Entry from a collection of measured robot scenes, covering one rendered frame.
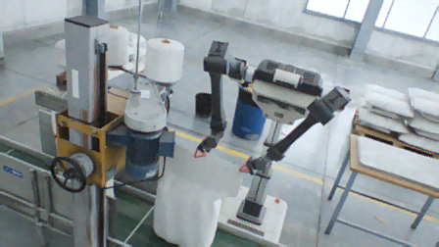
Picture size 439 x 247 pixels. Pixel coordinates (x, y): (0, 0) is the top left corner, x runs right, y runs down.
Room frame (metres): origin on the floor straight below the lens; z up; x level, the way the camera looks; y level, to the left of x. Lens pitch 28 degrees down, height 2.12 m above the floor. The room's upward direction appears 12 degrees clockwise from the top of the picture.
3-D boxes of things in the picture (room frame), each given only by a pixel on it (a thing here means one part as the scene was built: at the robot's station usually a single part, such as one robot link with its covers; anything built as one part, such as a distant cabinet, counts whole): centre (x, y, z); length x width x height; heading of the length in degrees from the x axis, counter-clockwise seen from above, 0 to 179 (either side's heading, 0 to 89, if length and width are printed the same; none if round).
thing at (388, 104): (4.43, -2.12, 0.57); 0.66 x 0.42 x 0.13; 70
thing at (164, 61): (1.41, 0.33, 1.61); 0.17 x 0.17 x 0.17
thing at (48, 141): (2.04, 0.92, 0.54); 1.05 x 0.02 x 0.41; 78
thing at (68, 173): (1.08, 0.62, 1.13); 0.18 x 0.11 x 0.18; 78
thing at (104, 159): (1.34, 0.58, 1.18); 0.34 x 0.25 x 0.31; 168
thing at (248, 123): (3.81, -0.26, 0.32); 0.51 x 0.48 x 0.65; 168
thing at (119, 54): (1.46, 0.59, 1.61); 0.15 x 0.14 x 0.17; 78
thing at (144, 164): (1.26, 0.35, 1.21); 0.15 x 0.15 x 0.25
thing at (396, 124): (4.38, -2.12, 0.33); 0.66 x 0.43 x 0.13; 78
